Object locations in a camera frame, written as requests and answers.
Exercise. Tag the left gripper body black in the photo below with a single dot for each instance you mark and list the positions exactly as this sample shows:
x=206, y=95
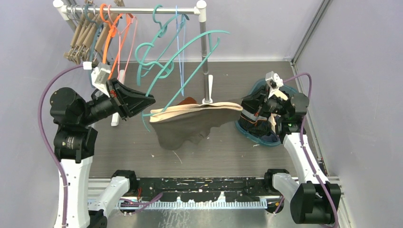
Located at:
x=113, y=95

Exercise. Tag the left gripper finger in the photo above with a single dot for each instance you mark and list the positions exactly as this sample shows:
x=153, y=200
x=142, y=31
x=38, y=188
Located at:
x=132, y=106
x=120, y=91

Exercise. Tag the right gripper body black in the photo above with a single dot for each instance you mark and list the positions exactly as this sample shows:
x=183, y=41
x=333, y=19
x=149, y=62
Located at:
x=273, y=104

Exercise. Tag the navy underwear cream waistband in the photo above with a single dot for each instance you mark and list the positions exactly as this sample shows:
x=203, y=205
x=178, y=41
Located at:
x=270, y=135

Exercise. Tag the dark grey underwear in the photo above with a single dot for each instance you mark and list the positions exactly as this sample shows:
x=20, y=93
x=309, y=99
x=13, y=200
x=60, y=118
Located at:
x=192, y=122

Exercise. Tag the orange hanger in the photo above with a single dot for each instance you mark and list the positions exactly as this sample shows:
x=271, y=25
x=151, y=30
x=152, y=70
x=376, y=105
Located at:
x=112, y=19

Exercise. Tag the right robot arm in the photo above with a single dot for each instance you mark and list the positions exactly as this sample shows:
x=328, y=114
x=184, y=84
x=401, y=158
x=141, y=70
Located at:
x=313, y=199

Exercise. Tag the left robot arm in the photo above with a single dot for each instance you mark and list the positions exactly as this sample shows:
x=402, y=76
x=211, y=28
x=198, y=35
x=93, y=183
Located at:
x=74, y=148

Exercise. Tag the white garment rack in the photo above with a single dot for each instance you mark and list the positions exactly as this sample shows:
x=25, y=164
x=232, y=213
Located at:
x=205, y=37

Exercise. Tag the teal laundry basket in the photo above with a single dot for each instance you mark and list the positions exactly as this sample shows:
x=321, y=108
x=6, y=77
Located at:
x=285, y=89

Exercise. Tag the beige wooden hangers bunch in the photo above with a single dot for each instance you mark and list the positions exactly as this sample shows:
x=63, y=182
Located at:
x=77, y=16

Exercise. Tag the brown towel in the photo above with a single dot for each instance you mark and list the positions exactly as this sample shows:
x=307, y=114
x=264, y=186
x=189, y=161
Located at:
x=188, y=101

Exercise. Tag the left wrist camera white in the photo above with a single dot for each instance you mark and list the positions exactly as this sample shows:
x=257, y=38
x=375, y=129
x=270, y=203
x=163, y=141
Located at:
x=99, y=77

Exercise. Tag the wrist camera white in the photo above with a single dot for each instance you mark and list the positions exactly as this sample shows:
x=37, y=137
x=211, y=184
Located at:
x=99, y=77
x=274, y=82

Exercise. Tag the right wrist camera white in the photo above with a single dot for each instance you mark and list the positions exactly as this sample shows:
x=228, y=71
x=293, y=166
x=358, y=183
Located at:
x=274, y=82

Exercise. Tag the light blue wire hanger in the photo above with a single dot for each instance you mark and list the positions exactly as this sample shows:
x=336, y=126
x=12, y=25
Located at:
x=180, y=26

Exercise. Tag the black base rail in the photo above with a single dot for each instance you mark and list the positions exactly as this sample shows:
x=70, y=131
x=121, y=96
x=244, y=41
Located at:
x=240, y=189

